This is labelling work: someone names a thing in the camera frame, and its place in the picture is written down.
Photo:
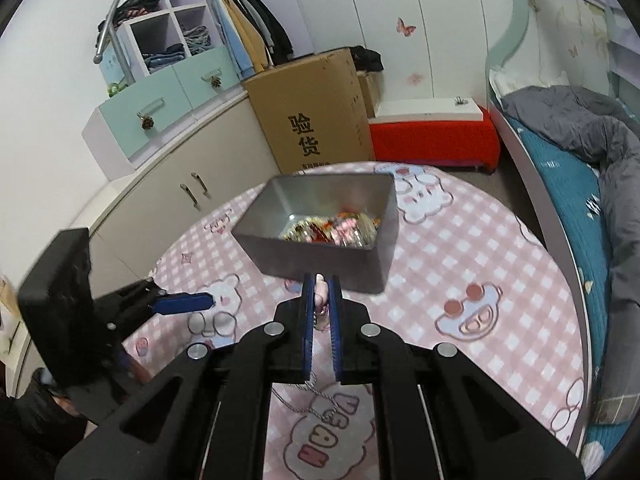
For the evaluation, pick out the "row of hanging clothes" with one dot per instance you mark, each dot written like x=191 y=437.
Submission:
x=250 y=30

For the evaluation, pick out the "black cloth bundle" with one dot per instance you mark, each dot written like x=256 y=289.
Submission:
x=365 y=59

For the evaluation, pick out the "person's left forearm dark sleeve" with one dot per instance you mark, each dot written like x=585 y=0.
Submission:
x=30 y=435

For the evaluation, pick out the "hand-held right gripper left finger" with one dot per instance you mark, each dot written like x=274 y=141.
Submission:
x=310 y=320

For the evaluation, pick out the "cream low cabinet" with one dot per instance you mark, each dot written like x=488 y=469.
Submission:
x=165 y=200

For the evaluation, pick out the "curved metal pole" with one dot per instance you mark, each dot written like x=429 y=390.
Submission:
x=112 y=15

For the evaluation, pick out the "red storage bench white top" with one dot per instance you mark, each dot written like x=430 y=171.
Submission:
x=430 y=140

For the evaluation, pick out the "white green bed frame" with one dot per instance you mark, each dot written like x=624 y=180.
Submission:
x=510 y=10

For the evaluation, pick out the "pink butterfly sticker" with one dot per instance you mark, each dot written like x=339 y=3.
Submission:
x=405 y=26

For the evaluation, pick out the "dark clothes pile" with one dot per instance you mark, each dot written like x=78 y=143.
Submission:
x=135 y=7

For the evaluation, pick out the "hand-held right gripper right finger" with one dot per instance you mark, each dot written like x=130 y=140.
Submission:
x=336 y=330

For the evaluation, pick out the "grey duvet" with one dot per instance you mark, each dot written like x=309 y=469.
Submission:
x=575 y=120

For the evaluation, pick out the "person's left hand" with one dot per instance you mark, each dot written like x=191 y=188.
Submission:
x=137 y=370

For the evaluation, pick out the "folded blue jeans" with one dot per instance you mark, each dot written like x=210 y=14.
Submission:
x=170 y=55

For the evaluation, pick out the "grey metal tin box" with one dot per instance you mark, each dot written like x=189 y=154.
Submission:
x=320 y=265

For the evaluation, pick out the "pile of colourful jewelry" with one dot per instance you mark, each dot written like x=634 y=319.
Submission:
x=335 y=230

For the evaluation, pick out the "white wardrobe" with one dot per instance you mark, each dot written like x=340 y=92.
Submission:
x=375 y=5

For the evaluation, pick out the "teal storage box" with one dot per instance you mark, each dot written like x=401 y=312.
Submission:
x=114 y=67

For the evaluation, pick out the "small teal drawer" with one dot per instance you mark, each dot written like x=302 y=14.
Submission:
x=205 y=72

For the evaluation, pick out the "teal bedsheet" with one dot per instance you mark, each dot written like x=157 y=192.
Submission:
x=560 y=195

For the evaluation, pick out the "large cardboard box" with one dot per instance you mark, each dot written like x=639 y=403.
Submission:
x=310 y=110

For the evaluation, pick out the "large teal drawer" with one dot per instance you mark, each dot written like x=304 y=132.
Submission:
x=130 y=120

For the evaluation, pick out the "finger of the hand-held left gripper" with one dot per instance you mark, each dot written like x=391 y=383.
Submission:
x=137 y=287
x=185 y=302

